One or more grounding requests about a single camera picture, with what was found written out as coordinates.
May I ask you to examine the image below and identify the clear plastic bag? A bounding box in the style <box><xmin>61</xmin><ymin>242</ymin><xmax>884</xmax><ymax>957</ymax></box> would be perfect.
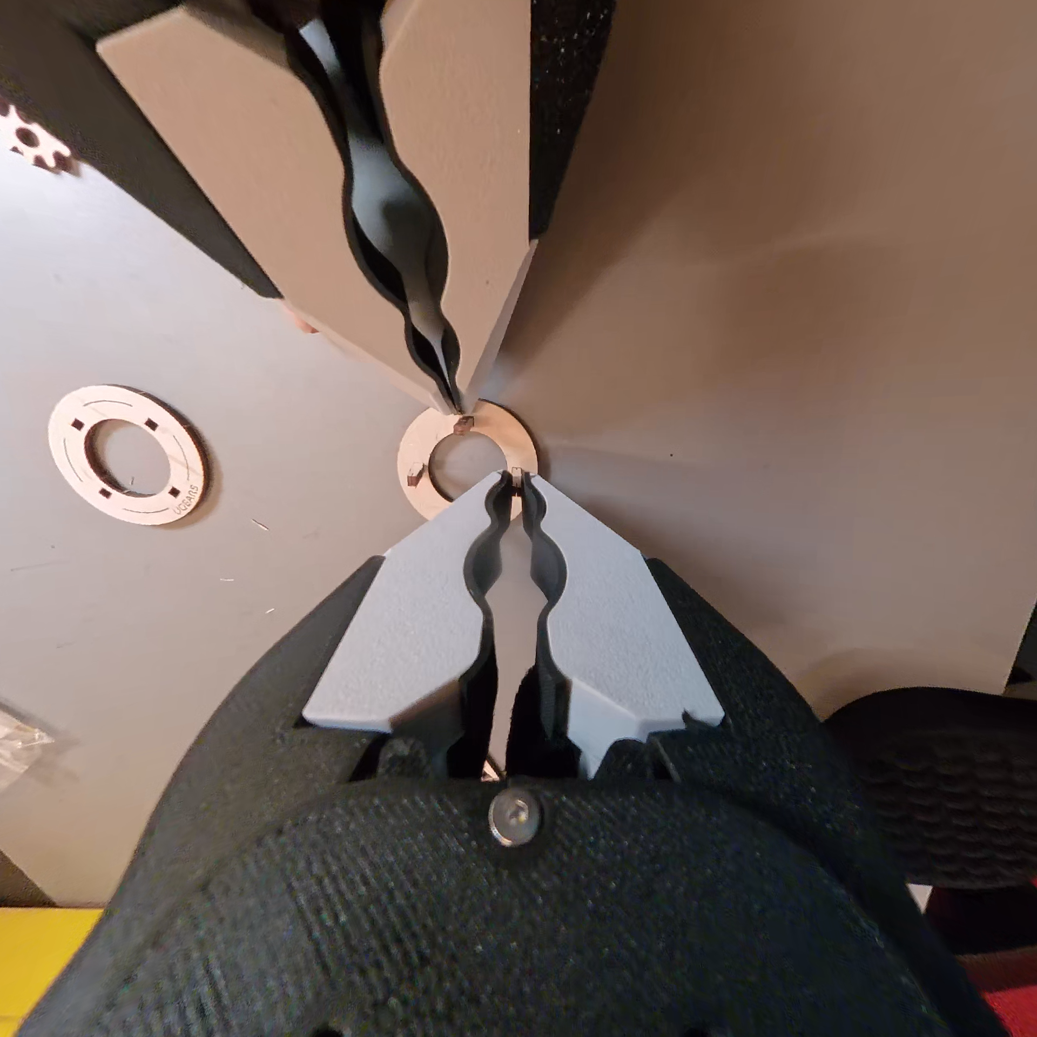
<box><xmin>0</xmin><ymin>703</ymin><xmax>58</xmax><ymax>795</ymax></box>

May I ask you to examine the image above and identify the yellow plastic bin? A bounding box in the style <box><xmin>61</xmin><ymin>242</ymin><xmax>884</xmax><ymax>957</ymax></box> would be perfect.
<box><xmin>0</xmin><ymin>907</ymin><xmax>106</xmax><ymax>1037</ymax></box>

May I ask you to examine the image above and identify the plain wooden ring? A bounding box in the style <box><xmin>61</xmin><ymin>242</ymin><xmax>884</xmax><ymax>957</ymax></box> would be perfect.
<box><xmin>397</xmin><ymin>399</ymin><xmax>540</xmax><ymax>521</ymax></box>

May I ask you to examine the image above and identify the engraved wooden ring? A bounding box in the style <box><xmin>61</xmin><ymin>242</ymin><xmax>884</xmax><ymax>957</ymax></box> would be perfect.
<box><xmin>47</xmin><ymin>385</ymin><xmax>210</xmax><ymax>528</ymax></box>

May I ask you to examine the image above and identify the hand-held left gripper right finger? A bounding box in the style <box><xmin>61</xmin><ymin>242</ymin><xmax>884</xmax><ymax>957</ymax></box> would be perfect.
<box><xmin>522</xmin><ymin>474</ymin><xmax>726</xmax><ymax>779</ymax></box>

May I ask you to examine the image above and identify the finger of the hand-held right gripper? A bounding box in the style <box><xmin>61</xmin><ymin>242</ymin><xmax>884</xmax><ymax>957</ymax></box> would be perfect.
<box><xmin>376</xmin><ymin>0</ymin><xmax>542</xmax><ymax>408</ymax></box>
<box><xmin>96</xmin><ymin>0</ymin><xmax>459</xmax><ymax>413</ymax></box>

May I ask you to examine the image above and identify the grey desk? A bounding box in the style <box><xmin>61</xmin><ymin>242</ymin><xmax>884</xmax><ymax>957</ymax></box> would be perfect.
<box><xmin>0</xmin><ymin>0</ymin><xmax>1037</xmax><ymax>908</ymax></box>

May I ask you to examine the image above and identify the red tote bag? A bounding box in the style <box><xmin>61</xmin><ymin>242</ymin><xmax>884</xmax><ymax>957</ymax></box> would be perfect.
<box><xmin>927</xmin><ymin>887</ymin><xmax>1037</xmax><ymax>1037</ymax></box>

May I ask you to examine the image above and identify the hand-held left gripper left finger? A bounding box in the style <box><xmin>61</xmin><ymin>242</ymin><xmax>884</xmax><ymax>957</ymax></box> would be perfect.
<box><xmin>301</xmin><ymin>472</ymin><xmax>513</xmax><ymax>771</ymax></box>

